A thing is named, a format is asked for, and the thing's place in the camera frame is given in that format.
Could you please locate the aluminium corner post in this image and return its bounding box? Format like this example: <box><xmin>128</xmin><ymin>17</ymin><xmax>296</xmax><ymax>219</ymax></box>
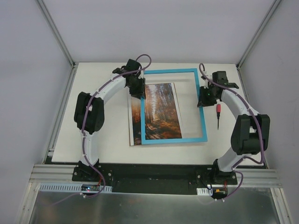
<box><xmin>236</xmin><ymin>0</ymin><xmax>283</xmax><ymax>70</ymax></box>
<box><xmin>35</xmin><ymin>0</ymin><xmax>75</xmax><ymax>68</ymax></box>

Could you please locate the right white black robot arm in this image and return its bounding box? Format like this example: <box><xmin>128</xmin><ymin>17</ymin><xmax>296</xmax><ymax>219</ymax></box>
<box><xmin>198</xmin><ymin>64</ymin><xmax>270</xmax><ymax>184</ymax></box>

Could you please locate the purple cable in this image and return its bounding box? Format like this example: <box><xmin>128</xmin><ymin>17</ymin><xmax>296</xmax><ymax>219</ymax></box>
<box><xmin>199</xmin><ymin>63</ymin><xmax>266</xmax><ymax>206</ymax></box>
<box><xmin>49</xmin><ymin>55</ymin><xmax>153</xmax><ymax>207</ymax></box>

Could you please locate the right aluminium corner post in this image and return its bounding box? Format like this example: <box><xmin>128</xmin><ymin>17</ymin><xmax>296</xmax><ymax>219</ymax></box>
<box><xmin>236</xmin><ymin>0</ymin><xmax>283</xmax><ymax>70</ymax></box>

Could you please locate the aluminium front rail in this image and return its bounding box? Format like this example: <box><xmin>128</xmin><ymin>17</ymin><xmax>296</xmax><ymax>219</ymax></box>
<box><xmin>29</xmin><ymin>164</ymin><xmax>283</xmax><ymax>188</ymax></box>

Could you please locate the grey cable duct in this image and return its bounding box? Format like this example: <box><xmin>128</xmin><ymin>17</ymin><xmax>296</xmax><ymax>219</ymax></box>
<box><xmin>39</xmin><ymin>183</ymin><xmax>112</xmax><ymax>194</ymax></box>
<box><xmin>196</xmin><ymin>188</ymin><xmax>213</xmax><ymax>196</ymax></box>

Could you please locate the left grey cable duct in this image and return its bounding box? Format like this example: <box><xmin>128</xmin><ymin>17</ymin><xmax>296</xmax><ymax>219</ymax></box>
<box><xmin>39</xmin><ymin>183</ymin><xmax>112</xmax><ymax>194</ymax></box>

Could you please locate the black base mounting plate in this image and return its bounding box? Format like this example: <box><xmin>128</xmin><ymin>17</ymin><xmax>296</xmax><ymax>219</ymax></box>
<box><xmin>72</xmin><ymin>162</ymin><xmax>237</xmax><ymax>195</ymax></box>

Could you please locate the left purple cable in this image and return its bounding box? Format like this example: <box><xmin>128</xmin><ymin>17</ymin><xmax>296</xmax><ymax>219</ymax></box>
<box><xmin>49</xmin><ymin>55</ymin><xmax>153</xmax><ymax>207</ymax></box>

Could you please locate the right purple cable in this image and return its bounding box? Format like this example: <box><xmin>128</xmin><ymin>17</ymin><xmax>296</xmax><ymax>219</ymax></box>
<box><xmin>199</xmin><ymin>63</ymin><xmax>266</xmax><ymax>206</ymax></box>

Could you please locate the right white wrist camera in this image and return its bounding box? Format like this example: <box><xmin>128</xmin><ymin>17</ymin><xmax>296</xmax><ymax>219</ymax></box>
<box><xmin>201</xmin><ymin>74</ymin><xmax>213</xmax><ymax>89</ymax></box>

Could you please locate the red handled screwdriver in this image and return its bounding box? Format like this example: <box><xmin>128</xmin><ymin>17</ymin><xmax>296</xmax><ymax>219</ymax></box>
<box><xmin>216</xmin><ymin>104</ymin><xmax>221</xmax><ymax>129</ymax></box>

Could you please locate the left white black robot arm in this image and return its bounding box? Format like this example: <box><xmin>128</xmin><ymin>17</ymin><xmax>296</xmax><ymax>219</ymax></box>
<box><xmin>74</xmin><ymin>59</ymin><xmax>147</xmax><ymax>182</ymax></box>

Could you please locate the brown fibreboard frame backing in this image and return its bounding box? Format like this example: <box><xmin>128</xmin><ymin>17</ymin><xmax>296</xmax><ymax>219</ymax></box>
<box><xmin>127</xmin><ymin>81</ymin><xmax>183</xmax><ymax>147</ymax></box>

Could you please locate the right grey cable duct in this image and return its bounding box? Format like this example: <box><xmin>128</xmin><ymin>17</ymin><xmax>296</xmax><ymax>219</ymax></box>
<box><xmin>196</xmin><ymin>188</ymin><xmax>213</xmax><ymax>196</ymax></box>

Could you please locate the blue wooden picture frame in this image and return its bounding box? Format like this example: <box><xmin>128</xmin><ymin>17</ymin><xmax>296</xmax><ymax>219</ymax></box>
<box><xmin>140</xmin><ymin>68</ymin><xmax>207</xmax><ymax>145</ymax></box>

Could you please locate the left aluminium corner post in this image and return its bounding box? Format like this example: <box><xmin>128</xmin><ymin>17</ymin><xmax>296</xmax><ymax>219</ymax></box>
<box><xmin>35</xmin><ymin>0</ymin><xmax>75</xmax><ymax>68</ymax></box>

